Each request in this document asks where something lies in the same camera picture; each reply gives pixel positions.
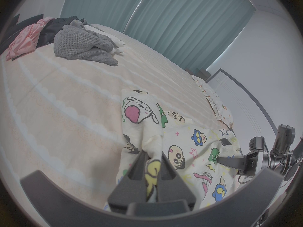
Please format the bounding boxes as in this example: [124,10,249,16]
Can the white garment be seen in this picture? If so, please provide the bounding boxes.
[83,25,125,54]

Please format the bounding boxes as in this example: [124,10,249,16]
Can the blue-green curtain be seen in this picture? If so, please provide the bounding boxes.
[59,0,157,34]
[123,0,257,73]

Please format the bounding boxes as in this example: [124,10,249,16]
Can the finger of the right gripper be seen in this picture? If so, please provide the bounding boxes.
[217,157,247,170]

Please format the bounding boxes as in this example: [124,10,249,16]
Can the grey garment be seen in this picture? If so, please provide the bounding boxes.
[53,20,119,67]

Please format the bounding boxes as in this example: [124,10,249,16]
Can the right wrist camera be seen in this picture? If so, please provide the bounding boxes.
[249,136,265,152]

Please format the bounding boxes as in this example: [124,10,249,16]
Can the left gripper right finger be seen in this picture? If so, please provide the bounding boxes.
[157,151,197,210]

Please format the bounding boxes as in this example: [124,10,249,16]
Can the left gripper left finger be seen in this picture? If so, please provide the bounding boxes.
[108,150,149,212]

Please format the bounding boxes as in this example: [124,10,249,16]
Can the black garment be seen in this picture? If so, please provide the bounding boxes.
[36,17,87,49]

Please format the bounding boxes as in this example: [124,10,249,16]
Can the white printed pyjama top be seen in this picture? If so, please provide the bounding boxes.
[103,89,243,210]

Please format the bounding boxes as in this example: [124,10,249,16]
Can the bed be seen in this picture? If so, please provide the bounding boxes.
[0,23,278,212]

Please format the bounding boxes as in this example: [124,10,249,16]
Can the white printed pillow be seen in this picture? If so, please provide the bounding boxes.
[190,75,235,128]

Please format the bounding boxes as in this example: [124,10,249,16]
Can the pink garment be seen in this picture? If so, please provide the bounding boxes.
[6,18,53,61]

